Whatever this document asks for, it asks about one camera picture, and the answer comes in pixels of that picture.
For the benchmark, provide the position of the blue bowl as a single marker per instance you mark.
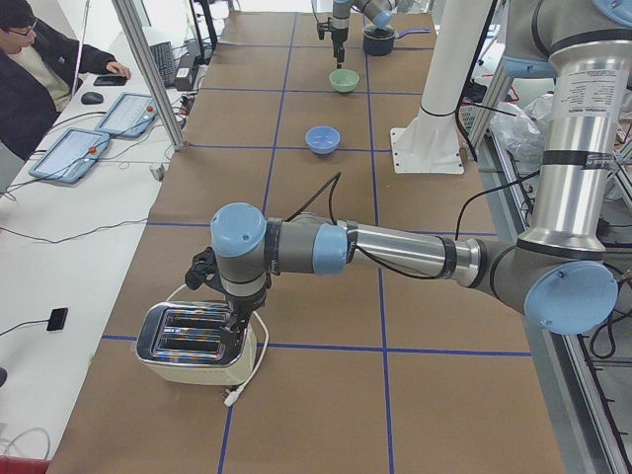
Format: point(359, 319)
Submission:
point(322, 139)

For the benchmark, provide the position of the black smartphone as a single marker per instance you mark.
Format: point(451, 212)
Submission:
point(110, 81)

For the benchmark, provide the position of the aluminium frame post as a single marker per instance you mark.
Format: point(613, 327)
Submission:
point(131, 25)

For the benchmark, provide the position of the cream and chrome toaster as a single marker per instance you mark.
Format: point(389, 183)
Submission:
point(189, 342)

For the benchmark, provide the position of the far blue teach pendant tablet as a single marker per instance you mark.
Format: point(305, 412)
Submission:
point(129, 116)

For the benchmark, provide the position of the black keyboard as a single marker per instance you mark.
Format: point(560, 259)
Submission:
point(163, 57)

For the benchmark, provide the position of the black computer mouse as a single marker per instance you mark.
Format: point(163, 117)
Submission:
point(92, 98)

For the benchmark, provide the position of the person in dark jacket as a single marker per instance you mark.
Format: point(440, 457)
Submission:
point(39, 69)

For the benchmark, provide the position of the white central pedestal column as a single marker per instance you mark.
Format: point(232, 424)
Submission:
point(429, 144)

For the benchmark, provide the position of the dark blue lidded saucepan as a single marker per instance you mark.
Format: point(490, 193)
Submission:
point(380, 41)

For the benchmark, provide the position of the blue teach pendant tablet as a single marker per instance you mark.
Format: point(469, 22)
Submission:
point(129, 116)
point(71, 156)

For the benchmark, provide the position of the green bowl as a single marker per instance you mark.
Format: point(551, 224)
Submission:
point(343, 80)

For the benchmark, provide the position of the small black square device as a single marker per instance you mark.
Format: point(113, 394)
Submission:
point(57, 319)

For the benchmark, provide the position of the near blue teach pendant tablet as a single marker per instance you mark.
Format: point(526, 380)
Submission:
point(71, 156)

